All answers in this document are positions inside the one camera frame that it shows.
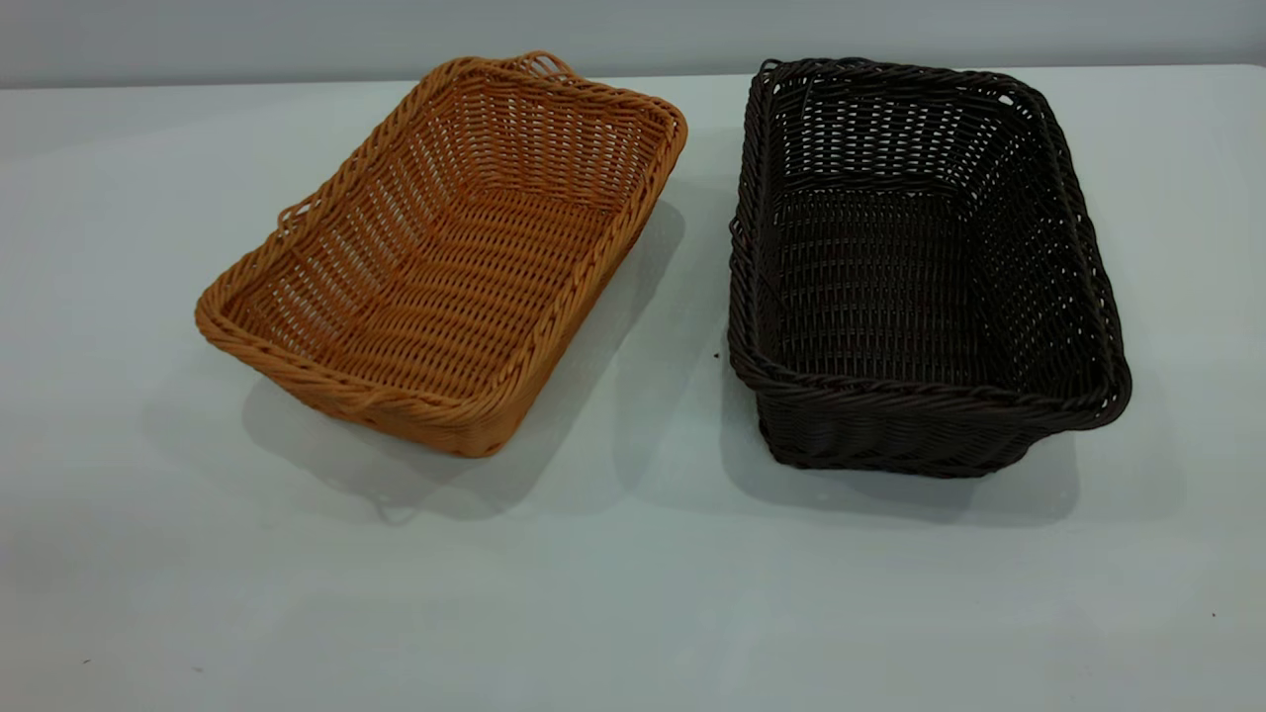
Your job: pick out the light brown wicker basket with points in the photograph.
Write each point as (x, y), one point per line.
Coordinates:
(445, 297)

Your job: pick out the dark brown wicker basket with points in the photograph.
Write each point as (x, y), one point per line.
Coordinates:
(890, 297)

